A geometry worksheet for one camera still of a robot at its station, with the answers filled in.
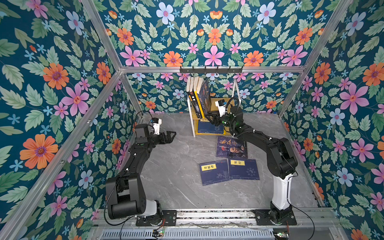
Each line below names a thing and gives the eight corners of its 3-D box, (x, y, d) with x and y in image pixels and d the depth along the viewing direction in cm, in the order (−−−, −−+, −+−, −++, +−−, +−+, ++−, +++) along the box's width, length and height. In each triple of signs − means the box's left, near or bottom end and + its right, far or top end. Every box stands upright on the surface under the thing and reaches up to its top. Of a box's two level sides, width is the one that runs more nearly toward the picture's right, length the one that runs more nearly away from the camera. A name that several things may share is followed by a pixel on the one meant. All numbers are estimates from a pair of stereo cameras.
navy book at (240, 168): (229, 179, 89) (230, 178, 86) (227, 160, 97) (228, 158, 95) (258, 179, 89) (260, 178, 86) (254, 160, 97) (255, 158, 95)
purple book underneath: (216, 158, 96) (216, 156, 95) (215, 138, 107) (215, 136, 105) (248, 158, 96) (249, 156, 95) (244, 138, 107) (244, 136, 105)
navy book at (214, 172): (202, 185, 86) (202, 184, 84) (198, 165, 94) (198, 163, 93) (232, 180, 88) (233, 179, 86) (226, 160, 96) (227, 158, 95)
